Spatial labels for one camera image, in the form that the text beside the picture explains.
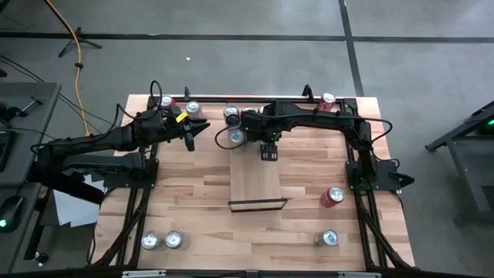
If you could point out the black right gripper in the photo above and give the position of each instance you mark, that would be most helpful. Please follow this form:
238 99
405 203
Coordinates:
258 125

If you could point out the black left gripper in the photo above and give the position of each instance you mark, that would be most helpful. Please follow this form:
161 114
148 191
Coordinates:
170 127

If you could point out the silver Diet Coke can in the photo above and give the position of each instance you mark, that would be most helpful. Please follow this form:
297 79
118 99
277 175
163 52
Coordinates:
193 108

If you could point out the blue silver energy drink can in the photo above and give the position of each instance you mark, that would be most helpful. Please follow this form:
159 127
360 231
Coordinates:
236 136

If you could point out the tall silver energy drink can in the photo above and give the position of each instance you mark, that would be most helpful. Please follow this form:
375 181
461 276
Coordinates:
232 122

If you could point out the dark red soda can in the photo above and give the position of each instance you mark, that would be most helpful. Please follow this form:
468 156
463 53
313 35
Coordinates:
231 111

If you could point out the silver soda can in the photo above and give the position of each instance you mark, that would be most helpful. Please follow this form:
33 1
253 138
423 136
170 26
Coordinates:
150 240
173 238

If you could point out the silver can blue tab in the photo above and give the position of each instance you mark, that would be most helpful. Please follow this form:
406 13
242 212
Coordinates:
327 238

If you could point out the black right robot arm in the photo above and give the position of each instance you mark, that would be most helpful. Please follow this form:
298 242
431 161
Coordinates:
328 117

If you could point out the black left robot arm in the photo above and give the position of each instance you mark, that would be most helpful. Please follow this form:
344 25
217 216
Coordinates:
96 141

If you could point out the black beam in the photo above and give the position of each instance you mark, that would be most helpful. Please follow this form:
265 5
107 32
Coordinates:
65 183

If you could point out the black tripod stand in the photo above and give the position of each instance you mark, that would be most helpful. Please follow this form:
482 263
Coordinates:
78 38

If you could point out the white paper sheets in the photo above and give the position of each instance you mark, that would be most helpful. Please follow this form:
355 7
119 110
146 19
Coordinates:
73 210

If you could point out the grey desk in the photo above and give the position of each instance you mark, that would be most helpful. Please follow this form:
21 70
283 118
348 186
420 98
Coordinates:
34 127

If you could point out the metal clamp tool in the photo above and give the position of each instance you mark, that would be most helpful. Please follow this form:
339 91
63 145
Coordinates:
31 103

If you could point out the black keyboard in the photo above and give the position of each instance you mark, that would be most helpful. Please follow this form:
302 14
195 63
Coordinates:
4 150

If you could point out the black caster wheel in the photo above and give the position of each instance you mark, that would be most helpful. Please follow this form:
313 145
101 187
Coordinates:
40 257

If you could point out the black computer mouse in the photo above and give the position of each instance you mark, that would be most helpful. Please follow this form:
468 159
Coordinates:
11 212

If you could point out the black metal cart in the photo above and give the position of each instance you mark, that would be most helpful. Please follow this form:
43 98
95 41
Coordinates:
480 117

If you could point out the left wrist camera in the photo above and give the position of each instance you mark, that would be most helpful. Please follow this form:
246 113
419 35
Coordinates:
180 117

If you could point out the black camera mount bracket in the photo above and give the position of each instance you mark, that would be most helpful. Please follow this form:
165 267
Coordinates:
187 92
307 92

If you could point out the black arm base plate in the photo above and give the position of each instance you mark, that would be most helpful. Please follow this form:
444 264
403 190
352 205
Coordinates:
116 181
390 183

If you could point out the silver metal bracket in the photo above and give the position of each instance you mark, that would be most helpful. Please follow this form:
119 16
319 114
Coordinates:
359 275
143 273

